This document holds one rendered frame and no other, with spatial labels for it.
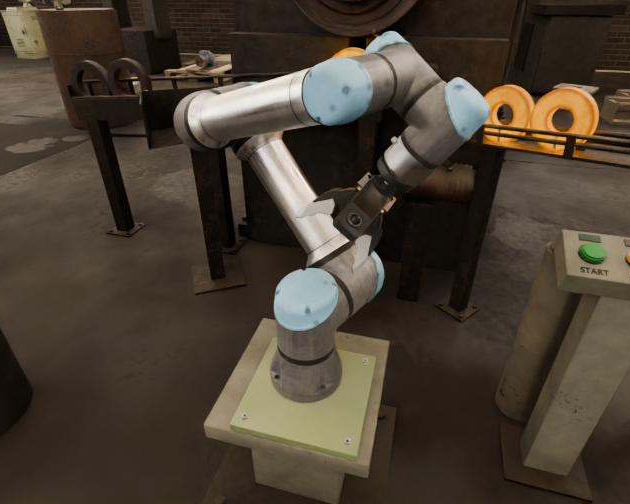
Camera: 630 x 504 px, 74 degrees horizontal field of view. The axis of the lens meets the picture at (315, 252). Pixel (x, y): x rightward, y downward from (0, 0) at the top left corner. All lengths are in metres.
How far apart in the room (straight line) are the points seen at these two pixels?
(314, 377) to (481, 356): 0.77
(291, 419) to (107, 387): 0.74
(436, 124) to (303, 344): 0.43
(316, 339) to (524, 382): 0.65
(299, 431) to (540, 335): 0.62
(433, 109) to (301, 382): 0.54
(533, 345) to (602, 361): 0.20
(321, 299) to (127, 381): 0.84
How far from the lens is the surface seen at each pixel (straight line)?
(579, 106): 1.25
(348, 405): 0.87
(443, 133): 0.63
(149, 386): 1.40
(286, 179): 0.86
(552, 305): 1.09
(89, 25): 4.01
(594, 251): 0.89
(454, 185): 1.39
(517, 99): 1.31
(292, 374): 0.84
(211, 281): 1.74
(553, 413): 1.11
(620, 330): 0.97
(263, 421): 0.85
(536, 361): 1.19
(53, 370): 1.57
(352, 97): 0.52
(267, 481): 1.10
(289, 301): 0.74
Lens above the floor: 1.00
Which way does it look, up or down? 32 degrees down
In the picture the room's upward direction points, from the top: straight up
